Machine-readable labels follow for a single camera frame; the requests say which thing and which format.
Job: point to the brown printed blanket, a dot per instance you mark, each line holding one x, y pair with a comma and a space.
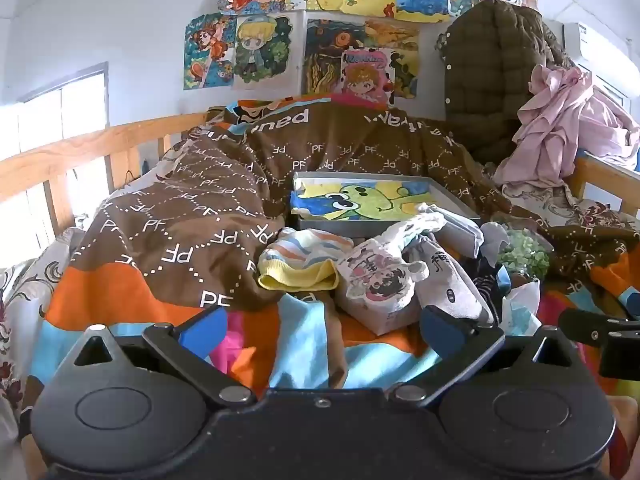
175, 240

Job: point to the white lace sock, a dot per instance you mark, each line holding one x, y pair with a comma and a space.
415, 225

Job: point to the white grey sock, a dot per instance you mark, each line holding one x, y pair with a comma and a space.
462, 235

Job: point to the striped yellow-cuffed sock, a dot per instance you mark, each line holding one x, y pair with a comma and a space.
300, 265

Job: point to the olive puffer jacket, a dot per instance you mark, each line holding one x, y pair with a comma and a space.
495, 75

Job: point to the wooden bed rail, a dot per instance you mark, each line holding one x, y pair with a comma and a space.
75, 152
605, 175

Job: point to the plain white sock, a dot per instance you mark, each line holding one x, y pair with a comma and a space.
492, 242

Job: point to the window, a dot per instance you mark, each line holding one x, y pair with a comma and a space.
45, 120

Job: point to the white and teal packet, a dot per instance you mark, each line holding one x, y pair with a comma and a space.
522, 310

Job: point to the navy and light blue sock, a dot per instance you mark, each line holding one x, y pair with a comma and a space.
487, 285

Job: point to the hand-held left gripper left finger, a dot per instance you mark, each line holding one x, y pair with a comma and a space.
200, 332

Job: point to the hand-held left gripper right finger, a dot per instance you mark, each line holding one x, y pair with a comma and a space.
442, 335

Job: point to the pale sock with dark print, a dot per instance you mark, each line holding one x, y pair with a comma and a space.
450, 290

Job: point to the blond boy green poster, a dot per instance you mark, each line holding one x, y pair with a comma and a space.
262, 50

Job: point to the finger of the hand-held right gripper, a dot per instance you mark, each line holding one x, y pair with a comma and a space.
620, 330

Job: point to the white air conditioner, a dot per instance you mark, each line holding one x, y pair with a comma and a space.
595, 45

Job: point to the pink chibi character poster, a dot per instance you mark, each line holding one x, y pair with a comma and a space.
365, 80

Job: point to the pink cloth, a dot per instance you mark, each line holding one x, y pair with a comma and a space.
560, 125

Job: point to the white cartoon print sock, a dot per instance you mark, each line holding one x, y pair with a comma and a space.
375, 285

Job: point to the grey metal tray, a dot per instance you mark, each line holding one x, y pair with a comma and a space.
350, 225

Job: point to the orange-haired girl blue poster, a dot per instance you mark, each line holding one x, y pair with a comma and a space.
207, 52

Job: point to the dark orange swirl painting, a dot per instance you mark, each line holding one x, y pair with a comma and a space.
325, 50

